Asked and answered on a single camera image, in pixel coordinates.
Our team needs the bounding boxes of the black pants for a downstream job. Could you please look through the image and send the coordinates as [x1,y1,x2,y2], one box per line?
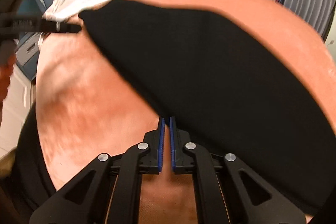
[79,0,335,214]

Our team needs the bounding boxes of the person's left hand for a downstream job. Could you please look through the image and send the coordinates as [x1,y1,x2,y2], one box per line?
[0,54,16,103]

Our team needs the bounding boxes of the white bedside drawer cabinet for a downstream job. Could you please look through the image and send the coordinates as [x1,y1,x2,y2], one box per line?
[15,32,41,81]

